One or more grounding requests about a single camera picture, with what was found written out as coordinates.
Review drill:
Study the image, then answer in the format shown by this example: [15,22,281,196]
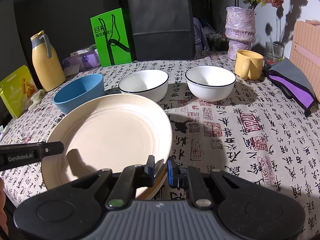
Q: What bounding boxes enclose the cream white plate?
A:
[41,94,172,200]

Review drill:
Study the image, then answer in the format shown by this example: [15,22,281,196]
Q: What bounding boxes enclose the person's left hand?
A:
[0,178,8,235]

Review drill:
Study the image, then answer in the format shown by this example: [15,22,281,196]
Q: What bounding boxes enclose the crumpled white tissue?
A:
[0,125,10,141]

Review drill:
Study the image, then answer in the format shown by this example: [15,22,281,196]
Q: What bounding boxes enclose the white rubber gloves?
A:
[24,89,45,111]

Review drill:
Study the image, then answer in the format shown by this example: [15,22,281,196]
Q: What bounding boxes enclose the yellow-green snack box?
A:
[1,65,38,119]

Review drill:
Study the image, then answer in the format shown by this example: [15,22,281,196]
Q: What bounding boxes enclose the blue bowl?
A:
[53,74,105,114]

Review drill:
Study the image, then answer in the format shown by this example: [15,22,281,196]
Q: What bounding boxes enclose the calligraphy print tablecloth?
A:
[0,51,320,240]

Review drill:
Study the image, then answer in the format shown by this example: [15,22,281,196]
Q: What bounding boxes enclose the yellow thermos jug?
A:
[30,30,66,92]

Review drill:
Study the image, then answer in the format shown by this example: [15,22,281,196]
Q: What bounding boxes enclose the white bowl black rim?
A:
[118,69,169,102]
[185,66,236,102]

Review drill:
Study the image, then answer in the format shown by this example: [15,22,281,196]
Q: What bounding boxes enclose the purple tissue pack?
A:
[62,47,101,77]

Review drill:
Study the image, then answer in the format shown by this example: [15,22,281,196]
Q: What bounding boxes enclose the yellow mug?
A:
[234,50,264,80]

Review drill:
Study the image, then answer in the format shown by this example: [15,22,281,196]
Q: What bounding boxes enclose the small white box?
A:
[70,44,96,56]

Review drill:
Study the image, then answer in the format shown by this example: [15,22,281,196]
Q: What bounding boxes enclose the grey purple cloth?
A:
[263,58,317,118]

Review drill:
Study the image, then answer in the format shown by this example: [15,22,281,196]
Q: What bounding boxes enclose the drinking glass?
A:
[264,42,284,64]

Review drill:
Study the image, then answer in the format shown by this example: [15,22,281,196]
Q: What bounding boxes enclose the green paper bag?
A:
[90,8,132,67]

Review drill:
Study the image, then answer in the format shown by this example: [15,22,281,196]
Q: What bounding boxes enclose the purple glitter vase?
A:
[225,7,256,60]

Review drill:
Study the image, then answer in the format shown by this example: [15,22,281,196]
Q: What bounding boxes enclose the black paper bag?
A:
[128,0,195,61]

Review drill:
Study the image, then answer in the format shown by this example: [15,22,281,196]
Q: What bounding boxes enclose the pink ribbed box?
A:
[290,20,320,100]

